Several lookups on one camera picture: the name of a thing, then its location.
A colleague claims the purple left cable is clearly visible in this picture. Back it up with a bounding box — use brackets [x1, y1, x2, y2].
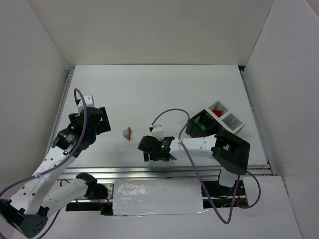
[0, 88, 88, 239]

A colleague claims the lavender lego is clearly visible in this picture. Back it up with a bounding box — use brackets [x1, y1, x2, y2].
[123, 129, 128, 138]

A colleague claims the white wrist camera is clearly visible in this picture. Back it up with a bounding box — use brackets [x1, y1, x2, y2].
[149, 124, 164, 140]
[77, 95, 94, 114]

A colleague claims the brown lego plate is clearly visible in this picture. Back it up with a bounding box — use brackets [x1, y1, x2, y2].
[127, 127, 132, 140]

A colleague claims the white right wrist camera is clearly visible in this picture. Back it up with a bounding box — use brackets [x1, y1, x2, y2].
[149, 124, 164, 140]

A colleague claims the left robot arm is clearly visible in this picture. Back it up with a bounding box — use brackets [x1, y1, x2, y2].
[0, 107, 111, 239]

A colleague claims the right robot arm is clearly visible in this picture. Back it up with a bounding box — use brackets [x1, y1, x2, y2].
[138, 129, 251, 188]

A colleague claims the red green half-round lego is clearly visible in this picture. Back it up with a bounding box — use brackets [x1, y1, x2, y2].
[212, 110, 223, 117]

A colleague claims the aluminium front rail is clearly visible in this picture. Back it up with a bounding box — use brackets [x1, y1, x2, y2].
[58, 165, 273, 180]

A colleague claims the white taped cover sheet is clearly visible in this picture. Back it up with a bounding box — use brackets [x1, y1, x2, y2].
[113, 179, 204, 216]

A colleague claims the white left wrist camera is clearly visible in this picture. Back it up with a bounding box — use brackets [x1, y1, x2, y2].
[77, 95, 94, 114]

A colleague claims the black compartment container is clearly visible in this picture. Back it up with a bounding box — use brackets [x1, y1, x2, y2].
[185, 101, 246, 137]

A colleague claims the aluminium right rail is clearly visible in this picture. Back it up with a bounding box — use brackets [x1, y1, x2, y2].
[238, 65, 278, 176]

